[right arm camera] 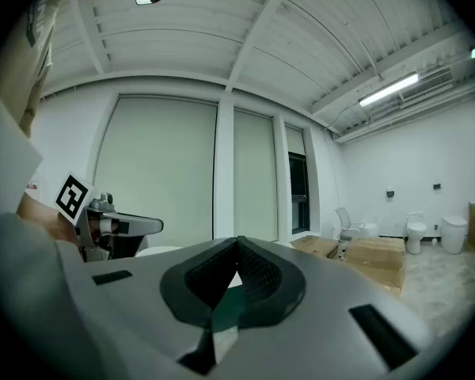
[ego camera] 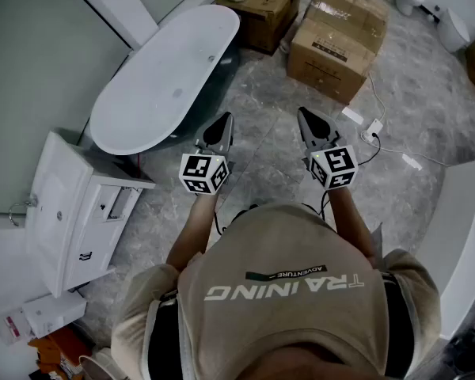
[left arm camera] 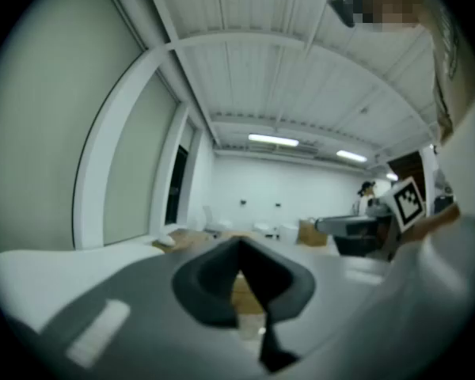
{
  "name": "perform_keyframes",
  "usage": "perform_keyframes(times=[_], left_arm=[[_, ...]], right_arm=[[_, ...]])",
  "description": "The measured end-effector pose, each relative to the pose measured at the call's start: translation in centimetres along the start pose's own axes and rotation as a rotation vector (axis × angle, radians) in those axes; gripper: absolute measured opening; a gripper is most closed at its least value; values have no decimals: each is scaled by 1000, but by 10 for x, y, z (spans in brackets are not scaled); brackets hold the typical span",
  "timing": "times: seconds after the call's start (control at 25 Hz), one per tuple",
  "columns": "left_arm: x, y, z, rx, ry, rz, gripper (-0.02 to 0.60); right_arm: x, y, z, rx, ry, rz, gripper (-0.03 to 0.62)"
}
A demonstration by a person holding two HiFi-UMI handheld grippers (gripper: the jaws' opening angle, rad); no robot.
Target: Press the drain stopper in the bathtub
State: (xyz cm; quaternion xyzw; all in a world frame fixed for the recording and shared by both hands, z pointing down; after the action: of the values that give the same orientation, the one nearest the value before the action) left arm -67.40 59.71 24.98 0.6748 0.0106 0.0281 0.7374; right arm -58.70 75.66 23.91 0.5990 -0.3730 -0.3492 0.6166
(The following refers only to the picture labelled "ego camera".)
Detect person's right forearm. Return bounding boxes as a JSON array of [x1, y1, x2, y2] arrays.
[[327, 184, 378, 261]]

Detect white cabinet panel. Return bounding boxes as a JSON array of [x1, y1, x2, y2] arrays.
[[414, 157, 475, 340]]

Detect white carton box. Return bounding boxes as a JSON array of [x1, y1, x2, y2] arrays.
[[21, 291, 89, 338]]

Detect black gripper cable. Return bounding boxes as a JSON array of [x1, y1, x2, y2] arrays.
[[318, 131, 382, 219], [212, 194, 262, 237]]

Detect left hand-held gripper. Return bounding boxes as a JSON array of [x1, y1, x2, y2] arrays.
[[179, 112, 235, 196]]

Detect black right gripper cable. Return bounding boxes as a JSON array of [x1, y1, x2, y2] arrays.
[[318, 131, 382, 219]]

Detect white flat bar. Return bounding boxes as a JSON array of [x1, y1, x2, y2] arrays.
[[340, 106, 363, 124], [401, 153, 424, 171]]

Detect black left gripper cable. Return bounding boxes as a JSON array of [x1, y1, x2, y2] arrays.
[[212, 194, 262, 237]]

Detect black shoulder strap harness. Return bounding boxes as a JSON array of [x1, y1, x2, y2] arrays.
[[147, 270, 416, 380]]

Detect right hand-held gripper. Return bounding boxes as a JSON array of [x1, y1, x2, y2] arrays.
[[297, 107, 359, 191]]

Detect white cable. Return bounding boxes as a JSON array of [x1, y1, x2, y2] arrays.
[[367, 72, 387, 123]]

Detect person's beige shirt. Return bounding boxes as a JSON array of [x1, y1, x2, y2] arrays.
[[110, 202, 443, 380]]

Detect white vanity with sink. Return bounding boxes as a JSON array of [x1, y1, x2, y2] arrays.
[[25, 130, 158, 298]]

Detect taped brown cardboard box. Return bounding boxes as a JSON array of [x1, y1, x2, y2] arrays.
[[287, 0, 391, 106]]

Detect white oval bathtub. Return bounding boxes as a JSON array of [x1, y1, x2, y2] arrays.
[[87, 4, 242, 158]]

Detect orange packaging pile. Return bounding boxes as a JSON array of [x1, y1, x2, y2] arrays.
[[27, 326, 86, 380]]

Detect person's left forearm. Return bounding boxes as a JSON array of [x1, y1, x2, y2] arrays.
[[165, 190, 219, 273]]

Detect white power adapter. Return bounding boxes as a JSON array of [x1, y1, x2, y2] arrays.
[[364, 118, 385, 136]]

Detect white box pink label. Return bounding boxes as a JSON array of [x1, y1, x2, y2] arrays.
[[0, 302, 35, 347]]

